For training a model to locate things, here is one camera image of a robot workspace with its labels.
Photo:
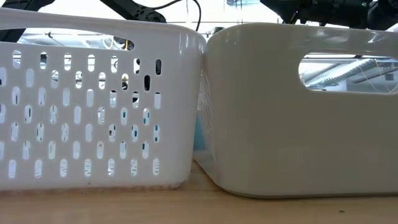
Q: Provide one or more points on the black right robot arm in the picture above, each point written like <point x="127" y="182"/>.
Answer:
<point x="382" y="15"/>

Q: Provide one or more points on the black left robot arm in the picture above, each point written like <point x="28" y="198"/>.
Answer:
<point x="133" y="11"/>

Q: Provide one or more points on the black round device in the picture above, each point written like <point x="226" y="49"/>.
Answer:
<point x="218" y="30"/>
<point x="119" y="43"/>

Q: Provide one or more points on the grey plastic basket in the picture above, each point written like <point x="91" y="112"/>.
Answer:
<point x="280" y="124"/>

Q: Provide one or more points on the teal plastic basket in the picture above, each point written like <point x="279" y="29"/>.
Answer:
<point x="199" y="137"/>

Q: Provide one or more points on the white perforated plastic basket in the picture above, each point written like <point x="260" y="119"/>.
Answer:
<point x="174" y="124"/>

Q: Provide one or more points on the grey ribbed rail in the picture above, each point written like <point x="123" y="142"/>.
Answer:
<point x="342" y="71"/>

